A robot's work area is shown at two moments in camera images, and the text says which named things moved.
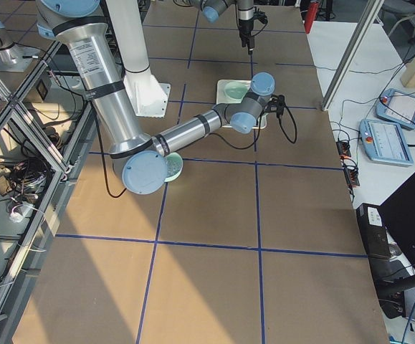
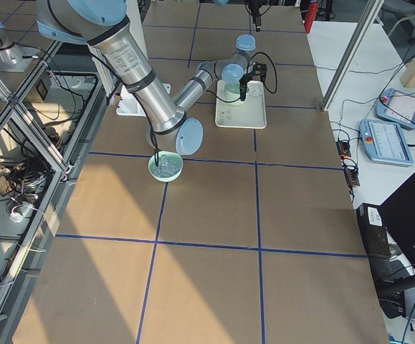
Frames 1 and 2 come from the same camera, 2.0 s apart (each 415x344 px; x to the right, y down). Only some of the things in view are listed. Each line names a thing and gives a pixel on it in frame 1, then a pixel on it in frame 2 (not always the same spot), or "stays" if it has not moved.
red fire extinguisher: [310, 15] stays
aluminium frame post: [359, 38] stays
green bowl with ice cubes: [174, 163] stays
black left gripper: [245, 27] -> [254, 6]
